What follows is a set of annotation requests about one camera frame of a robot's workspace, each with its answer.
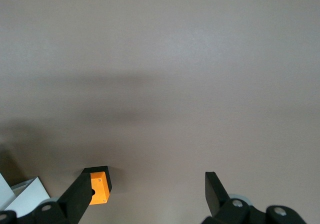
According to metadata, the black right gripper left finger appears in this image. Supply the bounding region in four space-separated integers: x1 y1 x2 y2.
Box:
0 170 93 224

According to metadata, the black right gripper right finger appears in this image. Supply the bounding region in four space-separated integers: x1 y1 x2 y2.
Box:
200 171 309 224

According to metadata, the orange button box with hole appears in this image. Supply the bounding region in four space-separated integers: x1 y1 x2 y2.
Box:
83 166 113 206

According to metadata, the white drawer cabinet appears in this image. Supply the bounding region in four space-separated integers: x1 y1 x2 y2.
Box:
0 172 51 218

